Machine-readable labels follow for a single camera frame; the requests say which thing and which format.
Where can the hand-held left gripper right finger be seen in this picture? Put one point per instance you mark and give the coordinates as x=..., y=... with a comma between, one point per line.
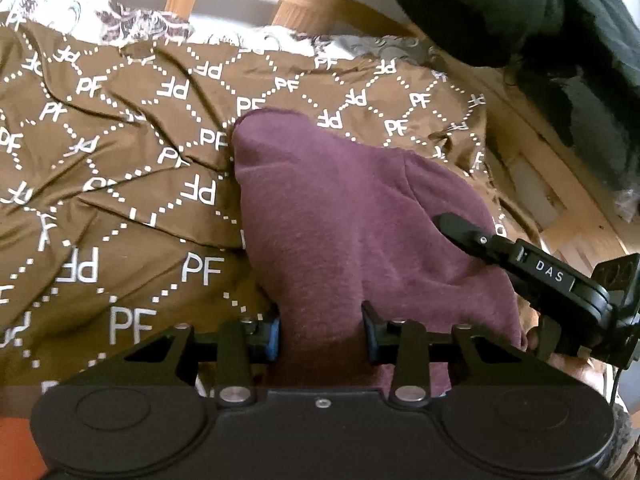
x=370, y=340

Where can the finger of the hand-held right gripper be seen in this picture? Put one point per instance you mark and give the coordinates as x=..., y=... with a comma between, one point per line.
x=460, y=230

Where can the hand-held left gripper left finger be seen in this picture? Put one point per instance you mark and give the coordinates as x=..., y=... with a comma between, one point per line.
x=272, y=342

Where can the maroon sweatshirt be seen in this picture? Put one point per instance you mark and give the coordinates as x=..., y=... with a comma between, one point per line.
x=350, y=220

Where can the brown printed blanket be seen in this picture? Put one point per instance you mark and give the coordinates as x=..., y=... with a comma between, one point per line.
x=125, y=185

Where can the dark cloth pile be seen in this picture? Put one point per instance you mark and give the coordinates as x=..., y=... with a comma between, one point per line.
x=525, y=10

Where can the orange cloth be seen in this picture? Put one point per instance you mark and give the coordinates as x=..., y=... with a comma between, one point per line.
x=15, y=440

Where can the white floral bed sheet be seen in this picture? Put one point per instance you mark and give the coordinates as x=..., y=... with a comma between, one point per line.
x=125, y=15

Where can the wooden bed frame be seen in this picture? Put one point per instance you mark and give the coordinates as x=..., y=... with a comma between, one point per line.
x=550, y=170

